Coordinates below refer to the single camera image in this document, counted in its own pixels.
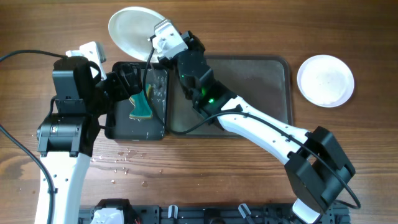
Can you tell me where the green yellow sponge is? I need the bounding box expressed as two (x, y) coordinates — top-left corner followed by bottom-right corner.
(129, 91), (152, 119)

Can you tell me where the white plate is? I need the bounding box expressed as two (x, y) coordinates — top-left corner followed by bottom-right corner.
(297, 55), (355, 108)
(108, 6), (165, 62)

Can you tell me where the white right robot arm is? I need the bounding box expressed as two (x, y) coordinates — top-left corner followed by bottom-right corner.
(152, 30), (355, 223)

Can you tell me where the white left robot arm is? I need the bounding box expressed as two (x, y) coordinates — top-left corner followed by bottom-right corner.
(35, 56), (142, 223)

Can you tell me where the black water tray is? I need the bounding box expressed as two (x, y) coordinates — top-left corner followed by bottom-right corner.
(104, 63), (169, 141)

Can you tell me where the dark grey serving tray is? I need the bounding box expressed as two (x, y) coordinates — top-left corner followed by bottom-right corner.
(167, 55), (293, 131)

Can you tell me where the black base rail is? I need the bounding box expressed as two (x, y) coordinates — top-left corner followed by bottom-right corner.
(79, 203), (351, 224)

